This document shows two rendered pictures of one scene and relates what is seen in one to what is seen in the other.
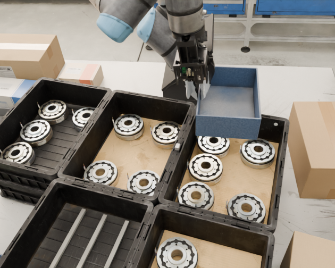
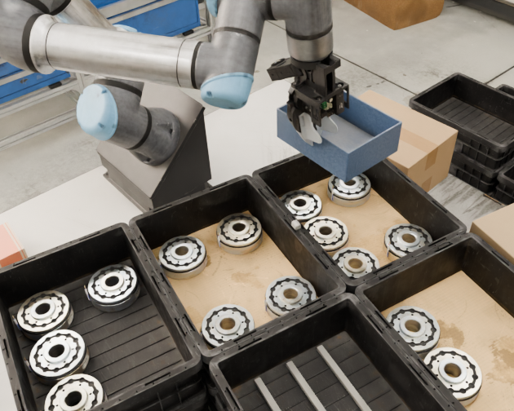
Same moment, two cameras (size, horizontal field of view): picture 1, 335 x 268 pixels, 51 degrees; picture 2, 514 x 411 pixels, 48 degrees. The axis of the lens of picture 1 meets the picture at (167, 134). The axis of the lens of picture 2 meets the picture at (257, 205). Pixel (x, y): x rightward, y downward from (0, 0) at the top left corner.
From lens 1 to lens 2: 0.69 m
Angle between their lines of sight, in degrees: 34
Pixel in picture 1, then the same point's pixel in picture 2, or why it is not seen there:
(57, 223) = not seen: outside the picture
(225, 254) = (436, 294)
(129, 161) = (232, 292)
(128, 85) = (70, 228)
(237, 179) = (360, 225)
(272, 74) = (234, 115)
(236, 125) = (382, 143)
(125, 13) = (249, 63)
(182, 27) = (325, 49)
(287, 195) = not seen: hidden behind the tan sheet
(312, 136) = not seen: hidden behind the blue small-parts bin
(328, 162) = (414, 155)
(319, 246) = (502, 218)
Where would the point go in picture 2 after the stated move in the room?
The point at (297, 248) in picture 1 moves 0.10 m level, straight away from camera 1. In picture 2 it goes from (491, 232) to (468, 201)
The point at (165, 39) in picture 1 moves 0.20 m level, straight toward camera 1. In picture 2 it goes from (136, 119) to (196, 151)
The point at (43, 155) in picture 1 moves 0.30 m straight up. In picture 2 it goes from (108, 374) to (65, 269)
